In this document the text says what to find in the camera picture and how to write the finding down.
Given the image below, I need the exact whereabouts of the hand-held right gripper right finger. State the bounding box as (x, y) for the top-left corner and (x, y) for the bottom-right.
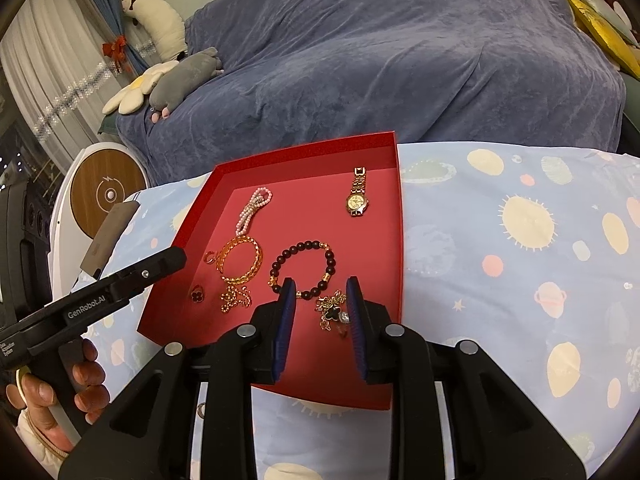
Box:
(346, 276), (587, 480)

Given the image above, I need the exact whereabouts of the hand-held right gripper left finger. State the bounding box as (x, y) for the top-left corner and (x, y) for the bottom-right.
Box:
(57, 277), (298, 480)

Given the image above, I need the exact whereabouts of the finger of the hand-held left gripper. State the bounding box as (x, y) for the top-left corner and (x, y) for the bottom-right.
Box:
(109, 246), (187, 302)

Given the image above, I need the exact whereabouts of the gold necklace with black clover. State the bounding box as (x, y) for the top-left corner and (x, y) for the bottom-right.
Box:
(314, 289), (351, 339)

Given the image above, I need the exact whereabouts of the thin gold chain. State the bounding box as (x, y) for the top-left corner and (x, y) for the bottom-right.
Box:
(220, 282), (252, 314)

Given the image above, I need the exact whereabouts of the gold bangle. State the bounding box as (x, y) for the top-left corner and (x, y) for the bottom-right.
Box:
(216, 236), (264, 286)

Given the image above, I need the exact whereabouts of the black bead bracelet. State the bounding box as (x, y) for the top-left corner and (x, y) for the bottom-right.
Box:
(270, 241), (337, 301)

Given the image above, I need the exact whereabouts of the pearl bracelet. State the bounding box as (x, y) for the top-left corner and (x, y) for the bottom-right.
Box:
(236, 187), (273, 234)

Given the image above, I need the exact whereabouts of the red cardboard box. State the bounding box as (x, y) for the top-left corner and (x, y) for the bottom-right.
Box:
(136, 131), (406, 412)

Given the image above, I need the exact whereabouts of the gold wrist watch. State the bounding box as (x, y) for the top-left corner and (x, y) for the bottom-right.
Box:
(343, 166), (371, 219)

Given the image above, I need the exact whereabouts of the person's left hand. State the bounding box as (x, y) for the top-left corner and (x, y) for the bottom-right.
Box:
(5, 339), (111, 458)

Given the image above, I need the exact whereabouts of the grey flat phone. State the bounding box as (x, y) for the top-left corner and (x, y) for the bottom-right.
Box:
(80, 201), (141, 279)

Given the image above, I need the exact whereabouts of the white round wood-faced appliance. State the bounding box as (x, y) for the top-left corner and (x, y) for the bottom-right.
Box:
(47, 141), (151, 301)

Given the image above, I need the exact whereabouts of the cream flower plush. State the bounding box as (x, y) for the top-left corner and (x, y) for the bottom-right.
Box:
(102, 60), (180, 116)

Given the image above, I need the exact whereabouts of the grey plush toy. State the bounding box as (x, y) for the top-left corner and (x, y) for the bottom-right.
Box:
(149, 46), (224, 123)

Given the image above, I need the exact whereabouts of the red curtain bow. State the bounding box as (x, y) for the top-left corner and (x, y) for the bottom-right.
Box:
(102, 35), (128, 63)

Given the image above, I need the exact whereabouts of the white curtain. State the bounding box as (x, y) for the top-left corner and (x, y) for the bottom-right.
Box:
(0, 0), (151, 171)

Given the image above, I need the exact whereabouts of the long white plush toy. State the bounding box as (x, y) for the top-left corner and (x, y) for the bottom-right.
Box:
(120, 0), (188, 63)

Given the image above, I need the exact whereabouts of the blue-covered sofa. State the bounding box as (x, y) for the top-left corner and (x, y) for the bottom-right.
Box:
(116, 0), (628, 186)

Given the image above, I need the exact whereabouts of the blue curtain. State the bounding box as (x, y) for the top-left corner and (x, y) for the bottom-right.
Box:
(87, 0), (151, 76)

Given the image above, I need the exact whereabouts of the yellow cushion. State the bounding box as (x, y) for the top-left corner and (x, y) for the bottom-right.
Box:
(565, 0), (640, 76)

